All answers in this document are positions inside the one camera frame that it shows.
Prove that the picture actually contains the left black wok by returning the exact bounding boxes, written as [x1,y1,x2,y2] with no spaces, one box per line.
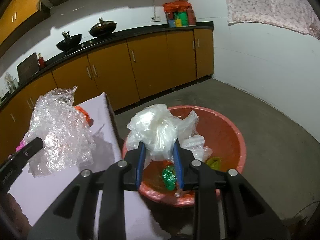
[56,31,82,51]

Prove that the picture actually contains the red bag with containers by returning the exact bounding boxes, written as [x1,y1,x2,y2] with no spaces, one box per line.
[163,1,196,28]

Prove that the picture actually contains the dark cutting board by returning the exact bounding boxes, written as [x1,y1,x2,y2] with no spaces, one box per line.
[17,53,40,84]

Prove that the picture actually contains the lilac table cloth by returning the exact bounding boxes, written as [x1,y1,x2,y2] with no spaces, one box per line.
[7,91,173,240]

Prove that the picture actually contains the magenta foil wrapper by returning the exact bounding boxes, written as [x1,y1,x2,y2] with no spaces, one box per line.
[15,139,27,152]

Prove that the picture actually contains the pink floral curtain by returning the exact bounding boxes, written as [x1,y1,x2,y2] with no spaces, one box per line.
[226,0,319,39]

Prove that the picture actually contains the person left hand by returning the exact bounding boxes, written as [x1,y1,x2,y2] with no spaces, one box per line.
[2,193,32,239]

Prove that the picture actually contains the upper left wooden cabinet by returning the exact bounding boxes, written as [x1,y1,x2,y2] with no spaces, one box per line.
[1,0,50,55]

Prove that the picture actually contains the red bottle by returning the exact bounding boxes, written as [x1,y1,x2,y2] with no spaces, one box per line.
[38,53,46,69]

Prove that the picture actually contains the green foil wrapper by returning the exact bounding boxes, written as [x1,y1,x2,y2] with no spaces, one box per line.
[162,164,177,191]

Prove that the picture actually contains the crumpled red plastic bag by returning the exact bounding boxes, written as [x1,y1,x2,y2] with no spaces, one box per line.
[74,106,91,126]

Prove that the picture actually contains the glass jar with bag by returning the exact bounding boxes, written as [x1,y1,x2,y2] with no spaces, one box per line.
[4,73,18,94]

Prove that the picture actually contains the olive green plastic bag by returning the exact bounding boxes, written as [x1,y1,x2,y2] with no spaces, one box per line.
[205,157,221,171]

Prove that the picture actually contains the white plastic bag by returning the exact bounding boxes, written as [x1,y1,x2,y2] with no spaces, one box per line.
[125,104,199,163]

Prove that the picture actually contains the red plastic basket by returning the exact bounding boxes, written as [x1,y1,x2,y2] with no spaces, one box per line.
[122,105,246,207]

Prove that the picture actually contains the right black wok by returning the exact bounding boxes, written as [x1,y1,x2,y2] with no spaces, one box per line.
[89,17,117,38]

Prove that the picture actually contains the black wok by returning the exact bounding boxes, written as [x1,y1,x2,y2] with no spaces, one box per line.
[56,31,82,51]
[89,17,117,38]

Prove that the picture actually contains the lower wooden cabinets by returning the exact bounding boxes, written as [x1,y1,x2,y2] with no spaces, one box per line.
[1,22,214,159]

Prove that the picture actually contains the bubble wrap sheet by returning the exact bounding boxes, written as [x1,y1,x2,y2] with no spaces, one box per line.
[23,86,96,177]

